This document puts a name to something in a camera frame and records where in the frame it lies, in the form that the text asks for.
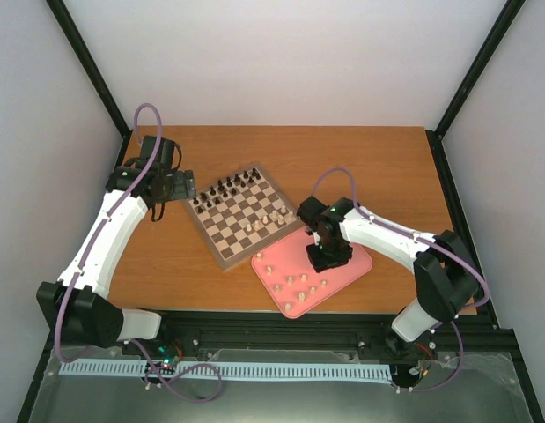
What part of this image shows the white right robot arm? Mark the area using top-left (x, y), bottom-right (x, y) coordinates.
top-left (297, 197), bottom-right (483, 357)

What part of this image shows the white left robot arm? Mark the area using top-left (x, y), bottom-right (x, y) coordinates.
top-left (36, 136), bottom-right (196, 355)

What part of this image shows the wooden chess board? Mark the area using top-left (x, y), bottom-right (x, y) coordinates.
top-left (186, 162), bottom-right (303, 271)

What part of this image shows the pink plastic tray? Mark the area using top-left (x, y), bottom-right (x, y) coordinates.
top-left (251, 228), bottom-right (372, 319)

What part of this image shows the light blue cable duct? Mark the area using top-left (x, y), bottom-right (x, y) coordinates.
top-left (59, 359), bottom-right (392, 384)

